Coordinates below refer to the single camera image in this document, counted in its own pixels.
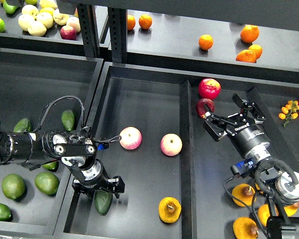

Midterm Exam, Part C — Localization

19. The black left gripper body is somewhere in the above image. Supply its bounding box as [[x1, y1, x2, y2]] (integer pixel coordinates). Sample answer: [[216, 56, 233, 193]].
[[74, 160, 111, 193]]

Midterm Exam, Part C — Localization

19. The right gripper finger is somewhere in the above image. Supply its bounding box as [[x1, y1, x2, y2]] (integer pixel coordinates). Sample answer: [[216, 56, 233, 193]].
[[232, 94, 266, 127], [203, 104, 237, 141]]

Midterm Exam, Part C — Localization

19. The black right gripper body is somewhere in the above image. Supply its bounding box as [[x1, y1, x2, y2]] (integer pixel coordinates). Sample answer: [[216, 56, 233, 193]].
[[225, 122, 270, 159]]

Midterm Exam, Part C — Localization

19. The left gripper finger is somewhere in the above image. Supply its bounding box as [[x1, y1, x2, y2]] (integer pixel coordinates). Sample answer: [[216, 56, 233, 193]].
[[108, 176, 125, 199], [72, 179, 95, 198]]

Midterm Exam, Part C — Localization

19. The dark green avocado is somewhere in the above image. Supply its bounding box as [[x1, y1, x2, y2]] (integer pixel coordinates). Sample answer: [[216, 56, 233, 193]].
[[94, 190, 113, 216]]

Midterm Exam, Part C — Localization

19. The yellow pear beside arm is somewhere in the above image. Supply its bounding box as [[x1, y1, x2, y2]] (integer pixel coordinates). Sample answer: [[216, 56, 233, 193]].
[[232, 183, 255, 206]]

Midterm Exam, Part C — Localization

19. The yellow pear under arm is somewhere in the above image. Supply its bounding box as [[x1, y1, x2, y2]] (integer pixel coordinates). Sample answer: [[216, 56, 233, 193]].
[[257, 204, 270, 227]]

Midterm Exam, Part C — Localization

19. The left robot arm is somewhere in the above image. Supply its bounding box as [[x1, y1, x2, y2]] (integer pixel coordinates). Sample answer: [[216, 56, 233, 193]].
[[0, 98, 125, 198]]

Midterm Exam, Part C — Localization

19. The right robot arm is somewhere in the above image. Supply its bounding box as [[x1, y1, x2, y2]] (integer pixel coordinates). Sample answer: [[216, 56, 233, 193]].
[[203, 94, 299, 239]]

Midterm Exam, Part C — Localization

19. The green avocado centre right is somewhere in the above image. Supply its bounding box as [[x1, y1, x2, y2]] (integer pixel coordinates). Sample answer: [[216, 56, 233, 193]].
[[34, 172, 59, 195]]

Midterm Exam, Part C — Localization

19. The green avocado middle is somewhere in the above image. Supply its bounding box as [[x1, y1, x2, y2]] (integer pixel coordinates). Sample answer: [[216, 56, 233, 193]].
[[42, 161, 59, 172]]

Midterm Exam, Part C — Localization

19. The light green avocado large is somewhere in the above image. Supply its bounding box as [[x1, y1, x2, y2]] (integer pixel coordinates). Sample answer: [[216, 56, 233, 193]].
[[1, 174, 26, 200]]

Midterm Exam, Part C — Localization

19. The green avocado upper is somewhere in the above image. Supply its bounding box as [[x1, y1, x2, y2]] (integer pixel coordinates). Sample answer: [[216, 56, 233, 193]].
[[61, 110, 75, 131]]

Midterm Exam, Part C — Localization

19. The dark avocado far left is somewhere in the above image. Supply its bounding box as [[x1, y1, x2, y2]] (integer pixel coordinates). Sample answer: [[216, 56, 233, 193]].
[[13, 118, 32, 132]]

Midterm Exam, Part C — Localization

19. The yellow pear bottom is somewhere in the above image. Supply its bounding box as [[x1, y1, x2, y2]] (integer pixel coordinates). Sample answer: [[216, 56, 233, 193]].
[[233, 217, 259, 239]]

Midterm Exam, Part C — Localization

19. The pale yellow pear front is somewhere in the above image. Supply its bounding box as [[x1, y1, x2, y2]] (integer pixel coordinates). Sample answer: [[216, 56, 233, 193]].
[[27, 21, 47, 37]]

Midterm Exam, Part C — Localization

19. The pale yellow pear right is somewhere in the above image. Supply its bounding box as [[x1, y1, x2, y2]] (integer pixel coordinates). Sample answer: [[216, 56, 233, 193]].
[[52, 9, 70, 26]]

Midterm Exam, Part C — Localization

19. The pale yellow pear middle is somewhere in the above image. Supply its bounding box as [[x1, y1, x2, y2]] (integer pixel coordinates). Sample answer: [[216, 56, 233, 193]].
[[36, 12, 54, 29]]

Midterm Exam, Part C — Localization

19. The pale yellow pear left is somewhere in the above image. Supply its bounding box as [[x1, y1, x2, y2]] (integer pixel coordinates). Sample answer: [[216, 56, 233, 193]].
[[18, 14, 35, 32]]

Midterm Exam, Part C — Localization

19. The dark red apple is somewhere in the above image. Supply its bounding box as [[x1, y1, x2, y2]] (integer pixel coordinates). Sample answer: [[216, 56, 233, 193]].
[[196, 98, 215, 119]]

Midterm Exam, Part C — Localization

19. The bright red apple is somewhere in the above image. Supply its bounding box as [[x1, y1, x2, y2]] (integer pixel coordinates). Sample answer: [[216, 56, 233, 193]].
[[198, 78, 221, 100]]

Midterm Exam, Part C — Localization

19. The orange cherry tomato cluster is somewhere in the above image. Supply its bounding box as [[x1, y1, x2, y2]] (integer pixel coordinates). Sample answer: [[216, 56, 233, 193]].
[[278, 100, 299, 127]]

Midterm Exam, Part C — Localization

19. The pink apple right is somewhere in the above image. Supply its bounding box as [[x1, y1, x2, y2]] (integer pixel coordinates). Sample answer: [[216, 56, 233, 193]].
[[160, 133, 182, 156]]

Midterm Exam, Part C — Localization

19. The pink apple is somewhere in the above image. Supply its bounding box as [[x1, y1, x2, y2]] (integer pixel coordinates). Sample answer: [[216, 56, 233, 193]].
[[160, 133, 182, 156], [119, 126, 142, 150]]

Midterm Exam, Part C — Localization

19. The orange right front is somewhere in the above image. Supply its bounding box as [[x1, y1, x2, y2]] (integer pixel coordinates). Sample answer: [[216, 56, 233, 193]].
[[236, 49, 257, 63]]

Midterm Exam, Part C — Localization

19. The pink apple left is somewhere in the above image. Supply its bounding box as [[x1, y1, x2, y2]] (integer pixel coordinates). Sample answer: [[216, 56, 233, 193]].
[[119, 126, 142, 150]]

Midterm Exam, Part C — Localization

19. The orange right small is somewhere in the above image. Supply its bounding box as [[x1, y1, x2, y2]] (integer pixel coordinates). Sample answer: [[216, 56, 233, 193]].
[[248, 44, 263, 59]]

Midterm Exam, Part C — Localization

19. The black middle divided bin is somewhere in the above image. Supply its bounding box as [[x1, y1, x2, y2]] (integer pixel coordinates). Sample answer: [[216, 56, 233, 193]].
[[52, 61, 299, 239]]

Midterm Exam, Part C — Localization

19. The large orange top right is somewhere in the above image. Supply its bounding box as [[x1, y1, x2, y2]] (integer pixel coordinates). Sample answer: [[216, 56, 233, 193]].
[[240, 24, 260, 43]]

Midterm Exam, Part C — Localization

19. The orange on shelf middle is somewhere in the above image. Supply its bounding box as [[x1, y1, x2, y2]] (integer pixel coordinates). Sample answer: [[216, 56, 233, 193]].
[[198, 34, 213, 50]]

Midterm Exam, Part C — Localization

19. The orange on shelf left edge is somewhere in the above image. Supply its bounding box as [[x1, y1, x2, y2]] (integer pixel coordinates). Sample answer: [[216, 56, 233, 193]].
[[127, 14, 136, 31]]

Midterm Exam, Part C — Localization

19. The red apple on shelf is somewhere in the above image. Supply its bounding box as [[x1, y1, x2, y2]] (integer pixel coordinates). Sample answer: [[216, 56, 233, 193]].
[[60, 25, 77, 40]]

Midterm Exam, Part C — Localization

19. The pink peach on shelf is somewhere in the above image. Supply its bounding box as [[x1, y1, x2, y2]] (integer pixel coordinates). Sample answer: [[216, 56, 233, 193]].
[[66, 16, 81, 33]]

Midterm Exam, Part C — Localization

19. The black shelf post right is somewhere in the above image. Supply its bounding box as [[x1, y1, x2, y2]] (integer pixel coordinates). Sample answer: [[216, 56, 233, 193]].
[[108, 7, 128, 63]]

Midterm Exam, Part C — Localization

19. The black shelf post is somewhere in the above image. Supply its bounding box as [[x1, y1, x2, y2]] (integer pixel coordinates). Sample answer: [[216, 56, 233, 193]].
[[77, 3, 100, 58], [108, 7, 128, 63]]

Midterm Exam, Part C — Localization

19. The black shelf post left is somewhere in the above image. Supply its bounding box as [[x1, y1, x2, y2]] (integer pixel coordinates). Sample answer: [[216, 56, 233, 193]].
[[77, 3, 100, 58]]

